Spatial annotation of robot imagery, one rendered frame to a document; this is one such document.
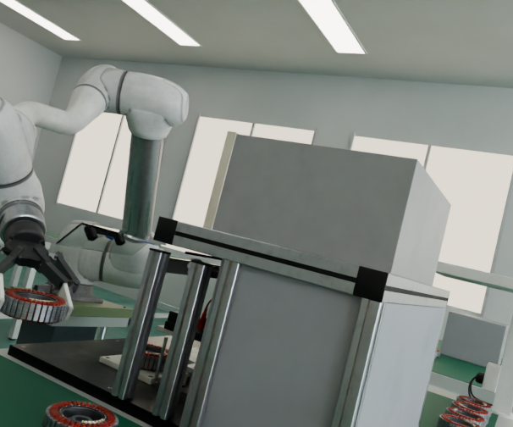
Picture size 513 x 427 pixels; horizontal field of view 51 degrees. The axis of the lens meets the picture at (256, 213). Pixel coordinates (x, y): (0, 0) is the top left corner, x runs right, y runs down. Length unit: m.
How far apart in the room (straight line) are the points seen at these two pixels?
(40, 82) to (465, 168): 6.47
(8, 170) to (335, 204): 0.65
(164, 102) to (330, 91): 5.08
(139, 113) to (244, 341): 0.90
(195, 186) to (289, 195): 6.09
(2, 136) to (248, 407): 0.68
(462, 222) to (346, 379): 5.05
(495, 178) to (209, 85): 3.81
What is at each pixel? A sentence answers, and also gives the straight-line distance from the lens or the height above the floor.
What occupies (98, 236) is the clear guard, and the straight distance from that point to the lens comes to 1.23.
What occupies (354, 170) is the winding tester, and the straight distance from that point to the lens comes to 0.98.
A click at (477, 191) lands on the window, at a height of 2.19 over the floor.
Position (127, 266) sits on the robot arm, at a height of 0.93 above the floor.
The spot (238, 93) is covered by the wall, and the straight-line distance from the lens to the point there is 7.15.
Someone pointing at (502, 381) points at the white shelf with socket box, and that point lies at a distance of 2.12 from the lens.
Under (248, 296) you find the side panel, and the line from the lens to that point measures 0.91.
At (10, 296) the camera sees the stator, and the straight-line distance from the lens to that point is 1.00.
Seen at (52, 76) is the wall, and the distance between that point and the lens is 9.45.
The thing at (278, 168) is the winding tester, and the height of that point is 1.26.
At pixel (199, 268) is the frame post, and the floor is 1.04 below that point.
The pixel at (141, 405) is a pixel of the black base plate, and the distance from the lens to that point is 1.07.
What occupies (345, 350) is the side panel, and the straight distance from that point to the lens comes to 0.85.
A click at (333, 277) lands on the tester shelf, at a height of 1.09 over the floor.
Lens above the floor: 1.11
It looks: 3 degrees up
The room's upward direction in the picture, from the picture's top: 14 degrees clockwise
